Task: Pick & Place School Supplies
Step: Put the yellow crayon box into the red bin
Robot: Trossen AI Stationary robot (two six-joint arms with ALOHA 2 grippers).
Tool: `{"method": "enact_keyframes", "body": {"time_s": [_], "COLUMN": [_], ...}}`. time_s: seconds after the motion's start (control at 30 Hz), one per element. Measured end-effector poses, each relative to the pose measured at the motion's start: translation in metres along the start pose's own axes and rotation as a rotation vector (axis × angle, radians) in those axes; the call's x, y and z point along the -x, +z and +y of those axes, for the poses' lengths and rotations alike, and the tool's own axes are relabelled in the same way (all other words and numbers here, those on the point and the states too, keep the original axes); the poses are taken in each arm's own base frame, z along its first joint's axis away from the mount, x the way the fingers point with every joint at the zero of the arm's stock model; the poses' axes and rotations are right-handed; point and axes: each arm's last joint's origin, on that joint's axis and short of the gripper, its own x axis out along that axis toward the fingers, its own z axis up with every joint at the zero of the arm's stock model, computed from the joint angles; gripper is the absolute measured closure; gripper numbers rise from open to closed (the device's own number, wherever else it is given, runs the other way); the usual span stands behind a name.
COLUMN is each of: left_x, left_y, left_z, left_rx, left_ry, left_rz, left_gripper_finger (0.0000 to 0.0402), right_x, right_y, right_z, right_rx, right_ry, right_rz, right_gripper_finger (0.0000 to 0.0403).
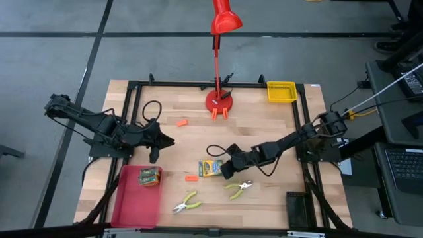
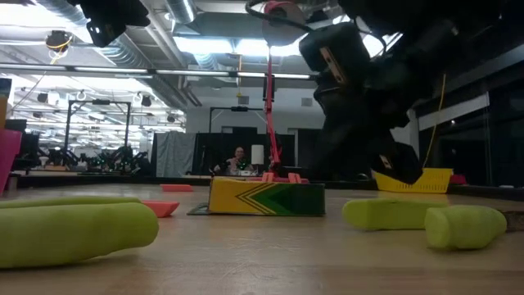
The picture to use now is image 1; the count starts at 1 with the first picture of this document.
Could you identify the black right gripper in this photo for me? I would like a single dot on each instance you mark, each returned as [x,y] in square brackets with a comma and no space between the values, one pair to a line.
[244,157]

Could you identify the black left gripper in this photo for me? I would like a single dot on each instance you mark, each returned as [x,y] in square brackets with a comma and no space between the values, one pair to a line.
[145,137]

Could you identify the yellow green crayon box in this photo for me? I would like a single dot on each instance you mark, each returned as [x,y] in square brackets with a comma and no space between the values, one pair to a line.
[210,168]
[149,172]
[150,181]

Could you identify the orange rubber eraser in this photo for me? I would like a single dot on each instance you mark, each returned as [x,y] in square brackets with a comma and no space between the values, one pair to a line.
[225,114]
[191,178]
[214,114]
[182,123]

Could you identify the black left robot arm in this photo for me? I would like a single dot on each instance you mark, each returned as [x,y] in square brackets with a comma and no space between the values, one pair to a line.
[99,124]

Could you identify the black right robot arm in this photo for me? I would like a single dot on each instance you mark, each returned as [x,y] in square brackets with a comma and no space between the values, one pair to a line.
[291,140]

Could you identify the pink plastic tray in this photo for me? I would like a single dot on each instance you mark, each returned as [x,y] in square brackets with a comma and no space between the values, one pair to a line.
[137,205]

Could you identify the red desk lamp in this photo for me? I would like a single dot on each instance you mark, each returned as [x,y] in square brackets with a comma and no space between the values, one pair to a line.
[218,102]

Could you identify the black mesh bin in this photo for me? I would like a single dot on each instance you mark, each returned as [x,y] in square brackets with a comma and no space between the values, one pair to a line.
[298,210]

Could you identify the yellow plastic basket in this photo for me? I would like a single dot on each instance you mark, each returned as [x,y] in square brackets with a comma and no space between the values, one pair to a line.
[282,92]

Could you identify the black furniture foot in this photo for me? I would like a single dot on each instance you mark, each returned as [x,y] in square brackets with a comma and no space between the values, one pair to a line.
[10,151]

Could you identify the black side desk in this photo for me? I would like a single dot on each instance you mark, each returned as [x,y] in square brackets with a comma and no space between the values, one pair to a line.
[390,125]

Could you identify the dark grey laptop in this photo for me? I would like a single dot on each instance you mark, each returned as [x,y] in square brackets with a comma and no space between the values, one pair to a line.
[404,165]

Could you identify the grey equipment cart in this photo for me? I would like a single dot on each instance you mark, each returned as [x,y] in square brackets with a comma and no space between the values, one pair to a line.
[406,211]

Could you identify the person's shoe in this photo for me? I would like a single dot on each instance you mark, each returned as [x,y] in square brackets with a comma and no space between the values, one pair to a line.
[385,47]
[396,27]

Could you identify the black laptop on desk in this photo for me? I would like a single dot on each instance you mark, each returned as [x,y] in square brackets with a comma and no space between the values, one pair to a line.
[413,81]

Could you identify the person's leg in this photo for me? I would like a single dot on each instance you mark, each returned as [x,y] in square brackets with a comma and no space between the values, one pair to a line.
[414,13]

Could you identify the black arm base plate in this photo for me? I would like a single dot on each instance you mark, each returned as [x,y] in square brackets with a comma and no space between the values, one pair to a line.
[99,152]
[327,155]

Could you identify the black table frame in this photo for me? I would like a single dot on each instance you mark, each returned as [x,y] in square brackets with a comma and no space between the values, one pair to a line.
[181,84]

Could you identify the black frame crossbar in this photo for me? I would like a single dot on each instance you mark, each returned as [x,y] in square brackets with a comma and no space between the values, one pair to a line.
[49,231]

